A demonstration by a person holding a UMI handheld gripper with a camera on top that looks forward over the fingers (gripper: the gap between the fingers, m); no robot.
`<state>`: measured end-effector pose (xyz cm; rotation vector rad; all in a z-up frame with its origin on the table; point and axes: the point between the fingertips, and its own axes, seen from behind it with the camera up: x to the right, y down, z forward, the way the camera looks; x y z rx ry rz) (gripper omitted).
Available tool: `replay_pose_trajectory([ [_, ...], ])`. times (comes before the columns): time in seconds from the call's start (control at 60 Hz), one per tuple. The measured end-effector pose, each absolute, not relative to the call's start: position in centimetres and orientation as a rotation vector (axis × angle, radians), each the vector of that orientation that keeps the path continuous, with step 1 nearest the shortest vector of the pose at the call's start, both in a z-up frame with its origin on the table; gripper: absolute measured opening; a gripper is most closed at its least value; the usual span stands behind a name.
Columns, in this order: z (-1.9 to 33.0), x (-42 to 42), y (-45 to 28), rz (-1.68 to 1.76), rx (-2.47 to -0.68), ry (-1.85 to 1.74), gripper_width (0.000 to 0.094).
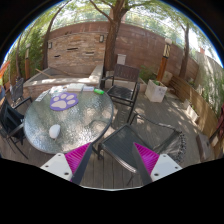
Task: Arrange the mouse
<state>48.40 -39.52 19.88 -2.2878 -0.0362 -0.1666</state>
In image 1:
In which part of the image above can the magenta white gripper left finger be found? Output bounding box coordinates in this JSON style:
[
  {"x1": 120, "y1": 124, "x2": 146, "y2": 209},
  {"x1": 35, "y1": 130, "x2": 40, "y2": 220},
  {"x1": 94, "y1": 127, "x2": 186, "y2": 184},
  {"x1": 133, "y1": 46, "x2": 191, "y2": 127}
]
[{"x1": 41, "y1": 143, "x2": 92, "y2": 185}]

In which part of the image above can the white square planter box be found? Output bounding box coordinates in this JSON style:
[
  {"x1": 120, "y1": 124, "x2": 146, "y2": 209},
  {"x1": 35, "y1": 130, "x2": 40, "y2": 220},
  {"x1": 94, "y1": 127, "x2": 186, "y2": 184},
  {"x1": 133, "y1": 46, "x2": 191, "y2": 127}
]
[{"x1": 145, "y1": 80, "x2": 167, "y2": 103}]

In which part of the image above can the purple paw print mousepad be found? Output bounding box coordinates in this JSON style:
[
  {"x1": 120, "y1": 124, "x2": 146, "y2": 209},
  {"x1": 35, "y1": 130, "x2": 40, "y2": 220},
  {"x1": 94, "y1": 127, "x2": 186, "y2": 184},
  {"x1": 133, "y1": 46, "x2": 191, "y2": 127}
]
[{"x1": 50, "y1": 92, "x2": 79, "y2": 111}]

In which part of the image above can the black chair left far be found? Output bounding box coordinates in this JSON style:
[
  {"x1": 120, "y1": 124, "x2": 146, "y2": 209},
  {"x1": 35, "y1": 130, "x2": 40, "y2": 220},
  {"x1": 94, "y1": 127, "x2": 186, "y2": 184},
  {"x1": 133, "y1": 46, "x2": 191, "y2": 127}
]
[{"x1": 10, "y1": 78, "x2": 24, "y2": 104}]

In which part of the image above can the black metal chair near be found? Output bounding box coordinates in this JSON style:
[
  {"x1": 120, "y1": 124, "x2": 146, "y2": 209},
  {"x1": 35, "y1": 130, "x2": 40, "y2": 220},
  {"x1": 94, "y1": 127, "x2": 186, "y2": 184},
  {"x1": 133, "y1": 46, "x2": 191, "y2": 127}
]
[{"x1": 98, "y1": 113, "x2": 186, "y2": 184}]

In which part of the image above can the white computer mouse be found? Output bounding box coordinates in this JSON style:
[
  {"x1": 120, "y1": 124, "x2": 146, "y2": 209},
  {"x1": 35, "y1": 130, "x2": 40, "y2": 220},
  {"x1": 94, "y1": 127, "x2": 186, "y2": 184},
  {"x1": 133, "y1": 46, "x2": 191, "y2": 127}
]
[{"x1": 49, "y1": 124, "x2": 61, "y2": 139}]

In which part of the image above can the round glass patio table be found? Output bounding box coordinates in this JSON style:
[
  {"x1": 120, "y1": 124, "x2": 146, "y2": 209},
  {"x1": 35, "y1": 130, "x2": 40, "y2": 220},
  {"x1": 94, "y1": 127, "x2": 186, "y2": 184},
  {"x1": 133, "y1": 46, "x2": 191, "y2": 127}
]
[{"x1": 24, "y1": 91, "x2": 113, "y2": 154}]

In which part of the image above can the central tree trunk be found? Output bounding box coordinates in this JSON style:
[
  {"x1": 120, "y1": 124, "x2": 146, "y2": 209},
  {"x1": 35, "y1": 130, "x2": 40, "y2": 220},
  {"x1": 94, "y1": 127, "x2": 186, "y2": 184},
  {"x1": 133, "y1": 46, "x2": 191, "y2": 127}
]
[{"x1": 90, "y1": 0, "x2": 131, "y2": 71}]

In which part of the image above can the stone raised planter bed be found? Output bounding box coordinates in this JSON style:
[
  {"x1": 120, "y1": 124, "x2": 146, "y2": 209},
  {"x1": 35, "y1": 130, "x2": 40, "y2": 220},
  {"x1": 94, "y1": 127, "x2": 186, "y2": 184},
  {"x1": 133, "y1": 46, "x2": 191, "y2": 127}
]
[{"x1": 23, "y1": 65, "x2": 103, "y2": 98}]

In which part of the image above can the wooden lamp post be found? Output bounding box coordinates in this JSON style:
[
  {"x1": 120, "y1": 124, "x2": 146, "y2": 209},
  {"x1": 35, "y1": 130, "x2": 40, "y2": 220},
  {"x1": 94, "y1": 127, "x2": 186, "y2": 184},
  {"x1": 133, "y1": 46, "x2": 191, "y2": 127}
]
[{"x1": 157, "y1": 38, "x2": 172, "y2": 82}]

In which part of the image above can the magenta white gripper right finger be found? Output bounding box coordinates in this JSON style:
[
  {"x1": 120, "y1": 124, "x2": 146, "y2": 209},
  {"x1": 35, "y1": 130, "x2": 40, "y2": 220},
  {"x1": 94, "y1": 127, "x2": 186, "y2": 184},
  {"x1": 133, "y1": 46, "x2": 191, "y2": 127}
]
[{"x1": 132, "y1": 143, "x2": 181, "y2": 185}]

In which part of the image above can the black metal chair far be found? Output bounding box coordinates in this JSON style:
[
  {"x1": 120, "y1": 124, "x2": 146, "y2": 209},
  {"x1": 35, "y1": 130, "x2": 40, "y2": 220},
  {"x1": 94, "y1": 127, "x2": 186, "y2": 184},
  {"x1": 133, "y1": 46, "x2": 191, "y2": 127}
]
[{"x1": 100, "y1": 64, "x2": 140, "y2": 120}]

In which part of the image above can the white book stack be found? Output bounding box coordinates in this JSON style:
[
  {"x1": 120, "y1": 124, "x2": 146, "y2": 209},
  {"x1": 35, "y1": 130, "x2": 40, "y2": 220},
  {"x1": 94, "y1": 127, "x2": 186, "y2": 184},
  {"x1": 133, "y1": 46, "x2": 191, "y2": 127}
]
[{"x1": 67, "y1": 83, "x2": 84, "y2": 92}]

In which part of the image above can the green bottle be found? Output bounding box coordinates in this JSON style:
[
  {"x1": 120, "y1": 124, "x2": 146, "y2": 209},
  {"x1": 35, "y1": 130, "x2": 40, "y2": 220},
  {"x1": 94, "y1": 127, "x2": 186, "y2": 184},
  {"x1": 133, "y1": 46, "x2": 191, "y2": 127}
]
[{"x1": 94, "y1": 89, "x2": 104, "y2": 95}]

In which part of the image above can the black chair left near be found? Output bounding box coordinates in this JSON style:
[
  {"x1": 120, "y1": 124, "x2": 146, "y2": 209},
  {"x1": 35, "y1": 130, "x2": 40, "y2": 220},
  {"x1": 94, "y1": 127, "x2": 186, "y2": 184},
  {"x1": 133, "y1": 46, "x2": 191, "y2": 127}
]
[{"x1": 0, "y1": 97, "x2": 32, "y2": 158}]

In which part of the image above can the black metal chair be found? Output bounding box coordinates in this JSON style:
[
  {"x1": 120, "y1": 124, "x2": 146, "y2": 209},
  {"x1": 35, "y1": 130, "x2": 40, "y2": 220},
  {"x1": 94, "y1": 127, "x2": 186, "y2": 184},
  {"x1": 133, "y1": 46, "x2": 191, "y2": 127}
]
[
  {"x1": 100, "y1": 64, "x2": 140, "y2": 120},
  {"x1": 98, "y1": 113, "x2": 186, "y2": 184}
]

